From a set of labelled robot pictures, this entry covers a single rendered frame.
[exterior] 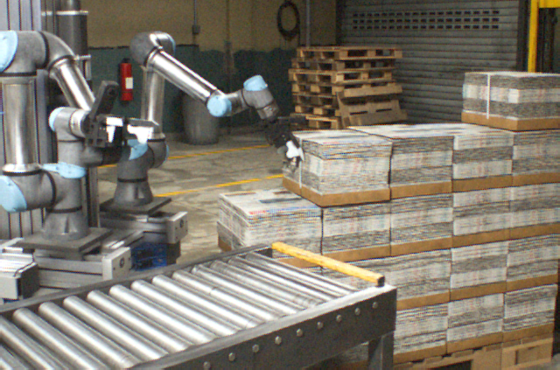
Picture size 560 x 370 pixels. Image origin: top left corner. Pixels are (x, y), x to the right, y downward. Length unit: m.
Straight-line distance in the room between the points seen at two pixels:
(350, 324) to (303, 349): 0.16
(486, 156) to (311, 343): 1.50
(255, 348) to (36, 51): 1.11
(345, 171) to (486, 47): 7.63
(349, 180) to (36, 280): 1.14
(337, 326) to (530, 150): 1.59
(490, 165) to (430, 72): 7.75
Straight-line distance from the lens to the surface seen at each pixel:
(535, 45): 3.79
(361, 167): 2.67
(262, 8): 11.07
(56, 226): 2.33
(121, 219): 2.79
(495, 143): 3.02
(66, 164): 2.02
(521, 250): 3.23
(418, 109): 10.87
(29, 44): 2.21
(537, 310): 3.40
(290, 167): 2.87
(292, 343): 1.69
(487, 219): 3.08
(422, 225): 2.89
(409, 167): 2.81
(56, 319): 1.79
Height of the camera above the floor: 1.44
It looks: 10 degrees down
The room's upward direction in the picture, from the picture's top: straight up
